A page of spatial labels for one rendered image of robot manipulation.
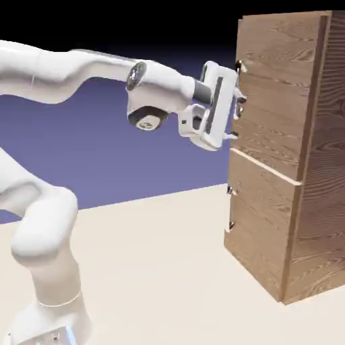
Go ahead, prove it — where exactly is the long metal door handle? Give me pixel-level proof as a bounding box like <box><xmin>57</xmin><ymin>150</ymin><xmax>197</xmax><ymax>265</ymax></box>
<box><xmin>234</xmin><ymin>59</ymin><xmax>248</xmax><ymax>115</ymax></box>

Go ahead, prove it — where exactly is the short metal door handle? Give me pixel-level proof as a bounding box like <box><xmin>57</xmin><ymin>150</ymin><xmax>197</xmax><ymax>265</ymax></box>
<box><xmin>226</xmin><ymin>185</ymin><xmax>237</xmax><ymax>230</ymax></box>

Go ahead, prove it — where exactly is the light wood cabinet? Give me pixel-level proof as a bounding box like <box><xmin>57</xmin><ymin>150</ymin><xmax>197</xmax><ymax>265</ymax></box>
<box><xmin>223</xmin><ymin>9</ymin><xmax>345</xmax><ymax>306</ymax></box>

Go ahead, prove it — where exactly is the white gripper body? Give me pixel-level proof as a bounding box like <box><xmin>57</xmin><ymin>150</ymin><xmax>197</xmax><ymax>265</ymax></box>
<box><xmin>198</xmin><ymin>61</ymin><xmax>240</xmax><ymax>152</ymax></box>

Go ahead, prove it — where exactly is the small wood cabinet door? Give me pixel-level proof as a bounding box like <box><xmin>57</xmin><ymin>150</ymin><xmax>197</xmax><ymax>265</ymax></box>
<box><xmin>223</xmin><ymin>147</ymin><xmax>303</xmax><ymax>303</ymax></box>

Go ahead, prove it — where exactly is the large wood cabinet door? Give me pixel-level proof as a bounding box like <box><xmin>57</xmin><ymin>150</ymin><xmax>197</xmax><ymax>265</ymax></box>
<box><xmin>230</xmin><ymin>13</ymin><xmax>329</xmax><ymax>182</ymax></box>

